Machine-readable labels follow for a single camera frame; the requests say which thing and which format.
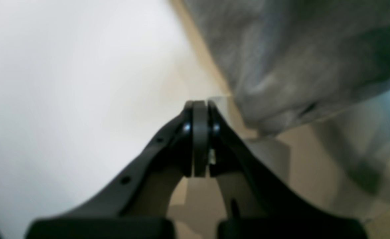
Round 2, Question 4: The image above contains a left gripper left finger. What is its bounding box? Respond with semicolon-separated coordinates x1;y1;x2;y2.
26;101;193;239

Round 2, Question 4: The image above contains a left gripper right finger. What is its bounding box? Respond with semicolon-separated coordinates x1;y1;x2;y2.
208;101;368;239

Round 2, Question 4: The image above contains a grey T-shirt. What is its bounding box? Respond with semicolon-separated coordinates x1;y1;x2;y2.
182;0;390;138

